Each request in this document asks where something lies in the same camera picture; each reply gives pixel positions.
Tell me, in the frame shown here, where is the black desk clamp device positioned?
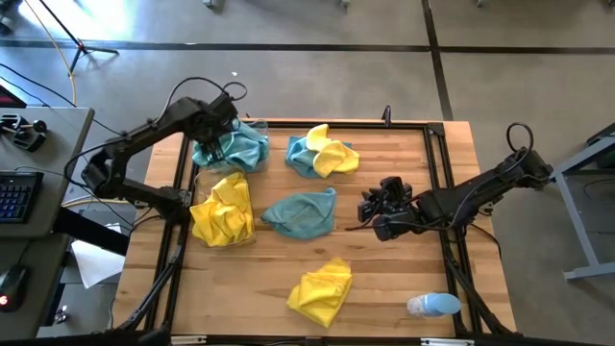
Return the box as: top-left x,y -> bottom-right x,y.
0,112 -> 49,154

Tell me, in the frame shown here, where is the black desk monitor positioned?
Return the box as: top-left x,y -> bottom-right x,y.
0,84 -> 28,110

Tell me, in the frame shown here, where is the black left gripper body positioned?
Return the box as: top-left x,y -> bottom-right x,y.
200,122 -> 237,145

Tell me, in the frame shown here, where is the grey metal cart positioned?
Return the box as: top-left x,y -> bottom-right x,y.
547,122 -> 615,284

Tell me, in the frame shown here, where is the grey side desk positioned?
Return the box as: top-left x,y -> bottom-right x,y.
0,106 -> 96,340

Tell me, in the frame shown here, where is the black desk support bar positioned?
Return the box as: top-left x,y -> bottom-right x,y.
51,205 -> 132,257

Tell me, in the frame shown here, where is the light blue microfiber towel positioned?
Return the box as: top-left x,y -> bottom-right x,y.
284,135 -> 355,180
218,119 -> 271,173

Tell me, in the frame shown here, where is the white paper sheet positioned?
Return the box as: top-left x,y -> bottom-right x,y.
70,223 -> 127,290

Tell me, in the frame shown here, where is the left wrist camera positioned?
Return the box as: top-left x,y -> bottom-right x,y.
210,92 -> 240,127

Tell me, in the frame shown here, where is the black keyboard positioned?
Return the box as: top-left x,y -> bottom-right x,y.
0,171 -> 45,226

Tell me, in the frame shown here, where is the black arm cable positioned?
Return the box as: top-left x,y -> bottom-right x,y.
64,76 -> 249,189
345,122 -> 535,233

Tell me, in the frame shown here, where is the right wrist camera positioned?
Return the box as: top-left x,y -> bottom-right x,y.
381,176 -> 413,201

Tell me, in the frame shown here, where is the black teleoperation device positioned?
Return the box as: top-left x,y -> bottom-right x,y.
137,325 -> 170,346

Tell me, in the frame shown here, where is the black computer mouse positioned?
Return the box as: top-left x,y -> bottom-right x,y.
0,262 -> 31,314

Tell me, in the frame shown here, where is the black aluminium table frame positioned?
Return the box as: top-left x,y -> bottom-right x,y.
114,117 -> 519,338

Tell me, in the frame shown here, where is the black tripod stand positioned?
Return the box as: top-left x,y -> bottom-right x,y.
37,0 -> 120,74

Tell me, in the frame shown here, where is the water bottle with blue label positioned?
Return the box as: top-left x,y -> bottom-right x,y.
406,291 -> 462,319

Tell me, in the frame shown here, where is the clear plastic basket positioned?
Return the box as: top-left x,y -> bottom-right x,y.
189,167 -> 257,249
190,117 -> 270,173

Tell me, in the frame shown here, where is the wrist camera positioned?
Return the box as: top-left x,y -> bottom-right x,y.
210,92 -> 240,127
381,176 -> 413,201

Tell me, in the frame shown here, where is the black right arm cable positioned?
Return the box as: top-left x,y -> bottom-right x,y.
345,122 -> 535,233

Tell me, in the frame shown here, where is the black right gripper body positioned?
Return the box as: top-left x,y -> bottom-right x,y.
372,197 -> 422,243

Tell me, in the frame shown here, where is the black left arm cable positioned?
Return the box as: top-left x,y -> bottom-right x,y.
64,76 -> 249,189

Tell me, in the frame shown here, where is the black floor cable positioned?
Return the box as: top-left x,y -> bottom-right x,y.
0,62 -> 124,138

